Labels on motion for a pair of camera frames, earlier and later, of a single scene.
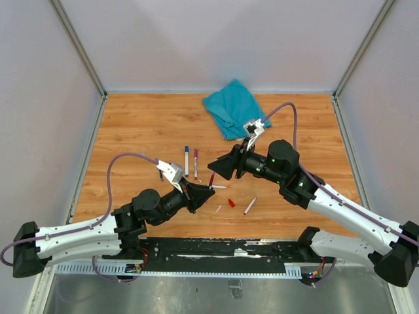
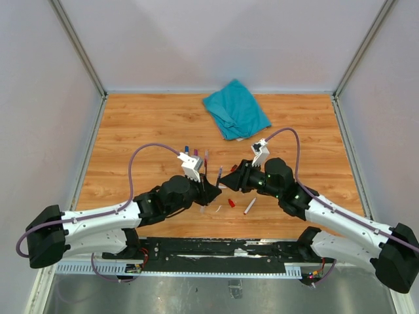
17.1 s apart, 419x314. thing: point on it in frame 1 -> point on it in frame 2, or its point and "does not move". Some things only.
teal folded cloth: x=233 y=106 does not move
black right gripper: x=224 y=165 -> x=239 y=179
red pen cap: x=232 y=203 does not move
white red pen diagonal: x=250 y=206 does not move
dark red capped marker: x=211 y=178 -> x=206 y=163
